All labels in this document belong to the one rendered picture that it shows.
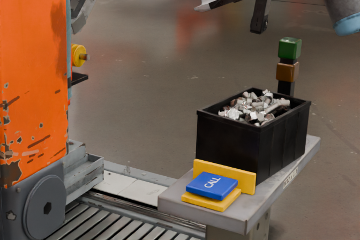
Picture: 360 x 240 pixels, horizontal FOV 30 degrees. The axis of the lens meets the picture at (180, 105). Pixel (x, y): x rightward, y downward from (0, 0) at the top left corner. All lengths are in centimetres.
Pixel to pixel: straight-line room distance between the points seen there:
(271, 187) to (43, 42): 49
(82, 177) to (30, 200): 59
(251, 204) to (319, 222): 93
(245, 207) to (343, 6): 48
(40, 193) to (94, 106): 157
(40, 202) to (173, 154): 114
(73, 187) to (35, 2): 98
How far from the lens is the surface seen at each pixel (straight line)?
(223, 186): 117
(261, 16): 146
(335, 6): 142
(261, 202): 119
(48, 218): 144
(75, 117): 281
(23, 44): 102
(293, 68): 143
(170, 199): 118
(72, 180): 191
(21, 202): 137
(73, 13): 177
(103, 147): 252
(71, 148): 195
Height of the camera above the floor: 99
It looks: 20 degrees down
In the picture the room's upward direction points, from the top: 2 degrees clockwise
